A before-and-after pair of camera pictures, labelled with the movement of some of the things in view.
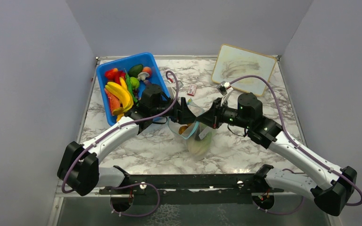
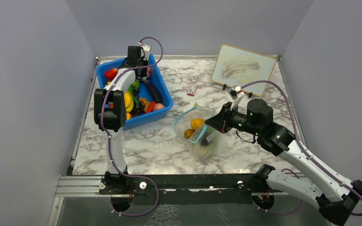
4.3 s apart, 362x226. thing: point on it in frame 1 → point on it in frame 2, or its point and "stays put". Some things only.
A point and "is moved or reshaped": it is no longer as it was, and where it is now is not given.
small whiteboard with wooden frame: (232, 62) stays put
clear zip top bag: (197, 135) is moved or reshaped
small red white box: (192, 90) stays put
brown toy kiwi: (182, 129) → (188, 133)
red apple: (113, 75) stays put
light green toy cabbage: (135, 82) stays put
